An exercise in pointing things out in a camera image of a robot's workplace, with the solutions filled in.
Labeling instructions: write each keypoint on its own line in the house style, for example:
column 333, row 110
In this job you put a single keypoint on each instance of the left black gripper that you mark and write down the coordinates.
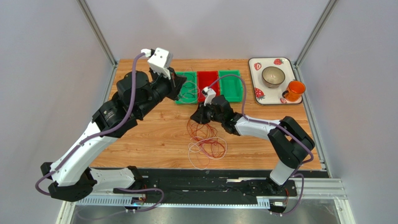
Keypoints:
column 174, row 84

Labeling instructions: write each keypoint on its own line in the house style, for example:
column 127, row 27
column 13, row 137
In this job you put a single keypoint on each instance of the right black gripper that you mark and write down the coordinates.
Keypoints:
column 205, row 113

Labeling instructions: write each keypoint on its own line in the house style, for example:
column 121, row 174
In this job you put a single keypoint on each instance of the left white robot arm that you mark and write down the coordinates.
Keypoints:
column 72, row 177

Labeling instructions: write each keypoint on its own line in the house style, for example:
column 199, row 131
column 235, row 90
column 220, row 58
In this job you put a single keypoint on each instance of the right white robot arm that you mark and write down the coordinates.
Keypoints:
column 291, row 142

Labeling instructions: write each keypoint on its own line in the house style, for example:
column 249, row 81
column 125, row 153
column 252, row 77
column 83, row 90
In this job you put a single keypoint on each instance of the right green bin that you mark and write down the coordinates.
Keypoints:
column 231, row 88

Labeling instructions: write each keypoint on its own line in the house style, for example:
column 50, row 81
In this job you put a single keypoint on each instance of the green bin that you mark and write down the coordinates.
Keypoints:
column 231, row 88
column 189, row 90

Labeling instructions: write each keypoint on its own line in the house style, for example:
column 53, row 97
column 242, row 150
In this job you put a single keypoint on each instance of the left green bin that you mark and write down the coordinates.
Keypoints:
column 189, row 90

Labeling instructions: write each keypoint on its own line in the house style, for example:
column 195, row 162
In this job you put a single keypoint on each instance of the red bin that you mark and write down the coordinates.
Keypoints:
column 204, row 79

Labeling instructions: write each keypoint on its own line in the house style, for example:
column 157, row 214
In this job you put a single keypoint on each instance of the strawberry pattern tray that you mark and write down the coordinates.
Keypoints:
column 265, row 95

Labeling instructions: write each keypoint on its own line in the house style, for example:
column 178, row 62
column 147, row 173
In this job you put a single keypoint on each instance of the grey bowl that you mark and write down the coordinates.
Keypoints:
column 273, row 77

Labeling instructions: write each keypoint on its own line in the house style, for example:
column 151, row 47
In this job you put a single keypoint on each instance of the orange cup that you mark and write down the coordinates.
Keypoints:
column 294, row 91

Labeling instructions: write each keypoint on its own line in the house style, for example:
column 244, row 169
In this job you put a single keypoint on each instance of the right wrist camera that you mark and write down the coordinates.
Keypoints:
column 209, row 95

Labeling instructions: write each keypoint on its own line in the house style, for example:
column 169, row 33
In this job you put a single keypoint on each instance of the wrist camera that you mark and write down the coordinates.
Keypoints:
column 209, row 95
column 159, row 61

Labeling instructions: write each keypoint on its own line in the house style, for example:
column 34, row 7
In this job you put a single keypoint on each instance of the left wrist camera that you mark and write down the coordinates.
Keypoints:
column 159, row 61

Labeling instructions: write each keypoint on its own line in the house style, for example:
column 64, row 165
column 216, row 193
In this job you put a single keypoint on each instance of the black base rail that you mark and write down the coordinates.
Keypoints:
column 210, row 187

